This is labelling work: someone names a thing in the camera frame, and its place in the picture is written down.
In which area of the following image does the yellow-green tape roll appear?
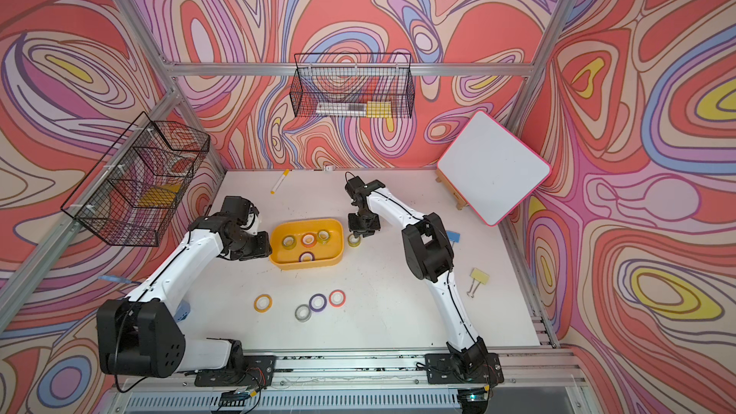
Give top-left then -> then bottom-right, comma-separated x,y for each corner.
282,235 -> 296,250
347,234 -> 361,247
317,230 -> 332,243

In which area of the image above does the yellow plastic storage box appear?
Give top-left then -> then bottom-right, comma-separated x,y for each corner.
269,218 -> 345,270

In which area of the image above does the orange tape roll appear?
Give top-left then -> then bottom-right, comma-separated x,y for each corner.
253,294 -> 273,314

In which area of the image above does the red tape roll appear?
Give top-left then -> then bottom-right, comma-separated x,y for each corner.
301,233 -> 316,247
328,289 -> 346,308

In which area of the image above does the purple tape roll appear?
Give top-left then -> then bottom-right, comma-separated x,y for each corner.
308,293 -> 329,312
298,251 -> 315,263

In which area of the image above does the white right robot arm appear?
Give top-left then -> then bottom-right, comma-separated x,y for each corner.
345,172 -> 498,385

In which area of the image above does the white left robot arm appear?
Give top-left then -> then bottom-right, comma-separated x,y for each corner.
96,195 -> 271,379

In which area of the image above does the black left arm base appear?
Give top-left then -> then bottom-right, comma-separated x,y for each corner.
194,355 -> 276,387

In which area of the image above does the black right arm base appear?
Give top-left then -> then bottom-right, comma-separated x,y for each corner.
415,353 -> 505,387

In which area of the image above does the grey clear tape roll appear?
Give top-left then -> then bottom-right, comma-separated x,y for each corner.
294,304 -> 312,323

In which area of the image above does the yellow capped white marker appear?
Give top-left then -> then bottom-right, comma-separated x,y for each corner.
270,169 -> 291,195

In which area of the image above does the blue binder clip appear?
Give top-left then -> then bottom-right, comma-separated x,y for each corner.
447,231 -> 460,245

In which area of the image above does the blue cloth bundle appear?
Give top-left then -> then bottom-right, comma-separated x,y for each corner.
97,275 -> 192,324

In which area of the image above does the yellow block in basket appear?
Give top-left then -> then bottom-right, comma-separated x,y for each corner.
137,184 -> 181,209

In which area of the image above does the yellow item in back basket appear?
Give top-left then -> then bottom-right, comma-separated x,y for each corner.
365,102 -> 393,118

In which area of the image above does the yellow sticky note pad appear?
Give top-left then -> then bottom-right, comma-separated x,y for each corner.
471,268 -> 490,285

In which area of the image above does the white board pink edge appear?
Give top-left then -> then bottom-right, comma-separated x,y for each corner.
437,112 -> 551,226

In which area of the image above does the black wire basket left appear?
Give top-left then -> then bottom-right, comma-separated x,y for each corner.
61,113 -> 211,247

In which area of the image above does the black wire basket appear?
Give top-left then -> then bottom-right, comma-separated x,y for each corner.
61,113 -> 211,247
289,51 -> 416,119

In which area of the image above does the black wire basket back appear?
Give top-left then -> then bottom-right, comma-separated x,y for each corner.
289,51 -> 416,119

